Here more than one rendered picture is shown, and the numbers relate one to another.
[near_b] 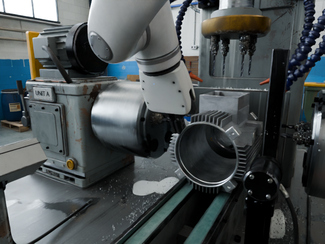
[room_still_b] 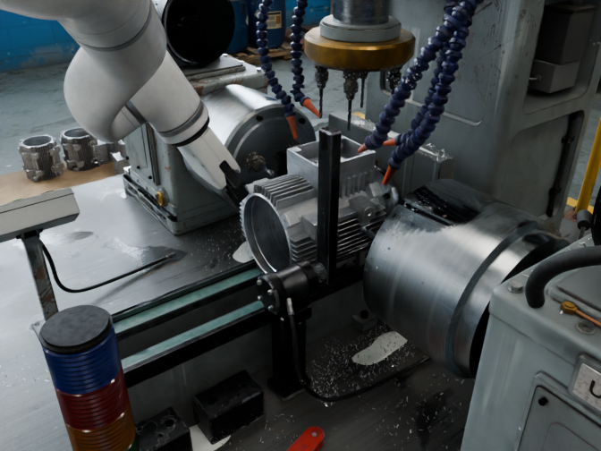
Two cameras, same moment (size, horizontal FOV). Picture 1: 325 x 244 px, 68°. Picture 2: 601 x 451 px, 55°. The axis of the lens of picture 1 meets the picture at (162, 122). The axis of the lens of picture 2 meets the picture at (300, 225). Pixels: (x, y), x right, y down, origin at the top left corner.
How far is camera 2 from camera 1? 0.63 m
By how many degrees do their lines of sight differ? 28
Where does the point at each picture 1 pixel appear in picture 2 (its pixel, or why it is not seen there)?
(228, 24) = (318, 56)
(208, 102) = (294, 163)
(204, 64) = not seen: hidden behind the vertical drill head
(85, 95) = not seen: hidden behind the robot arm
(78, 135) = (166, 162)
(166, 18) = (162, 96)
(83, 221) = (151, 278)
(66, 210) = (139, 260)
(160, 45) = (163, 121)
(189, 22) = not seen: outside the picture
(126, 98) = (215, 126)
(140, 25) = (99, 132)
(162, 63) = (172, 137)
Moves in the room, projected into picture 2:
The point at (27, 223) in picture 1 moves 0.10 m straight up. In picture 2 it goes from (94, 266) to (85, 228)
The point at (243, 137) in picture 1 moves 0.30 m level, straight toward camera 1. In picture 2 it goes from (308, 226) to (154, 312)
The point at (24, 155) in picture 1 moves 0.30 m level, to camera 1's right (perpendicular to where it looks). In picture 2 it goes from (55, 208) to (204, 244)
